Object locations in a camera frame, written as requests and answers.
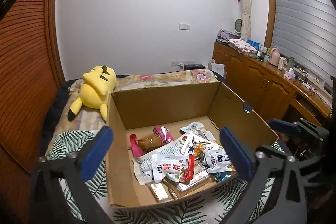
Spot yellow Pikachu plush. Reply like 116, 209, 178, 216
67, 65, 117, 121

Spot small white fan heater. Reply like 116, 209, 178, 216
235, 19, 242, 36

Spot white duck snack pack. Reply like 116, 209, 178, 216
204, 149, 234, 174
152, 153, 195, 184

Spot orange white snack pouch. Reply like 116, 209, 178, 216
180, 122, 222, 157

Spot grey window blind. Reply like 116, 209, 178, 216
272, 0, 335, 85

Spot blue candy wrapper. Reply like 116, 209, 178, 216
213, 172, 232, 183

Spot white paper bag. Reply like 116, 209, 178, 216
209, 63, 226, 78

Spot pink tissue pack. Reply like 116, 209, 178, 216
284, 68, 295, 80

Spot pink sausage snack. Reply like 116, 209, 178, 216
129, 126, 174, 157

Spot wooden sideboard cabinet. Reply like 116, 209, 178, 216
213, 42, 332, 126

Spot brown cardboard box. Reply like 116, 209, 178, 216
106, 82, 278, 208

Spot chicken foot snack pouch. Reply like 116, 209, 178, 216
132, 134, 195, 185

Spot white power strip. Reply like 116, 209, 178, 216
296, 81, 318, 93

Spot wooden louvred wardrobe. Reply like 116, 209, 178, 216
1, 0, 64, 172

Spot white wall switch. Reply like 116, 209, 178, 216
179, 23, 190, 31

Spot clear pack brown biscuits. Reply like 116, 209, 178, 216
162, 162, 216, 200

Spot folded floral cloth stack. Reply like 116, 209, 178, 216
228, 39, 257, 54

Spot pink thermos jug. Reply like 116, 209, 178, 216
269, 47, 280, 67

